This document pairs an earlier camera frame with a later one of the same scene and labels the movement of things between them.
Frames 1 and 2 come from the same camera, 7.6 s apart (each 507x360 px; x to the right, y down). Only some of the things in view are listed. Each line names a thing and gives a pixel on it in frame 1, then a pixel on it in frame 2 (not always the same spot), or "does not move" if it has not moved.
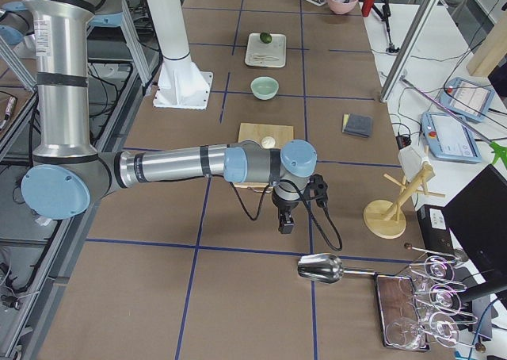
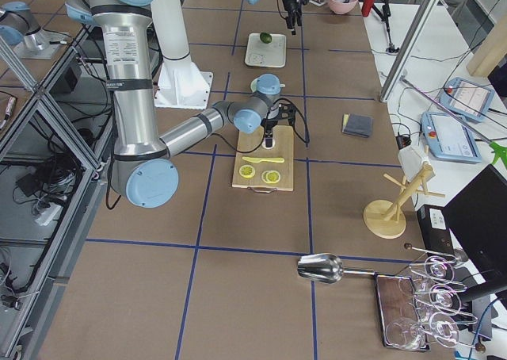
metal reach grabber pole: [497, 150] does not move
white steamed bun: [268, 143] does not move
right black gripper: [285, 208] to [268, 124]
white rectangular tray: [261, 54] does not move
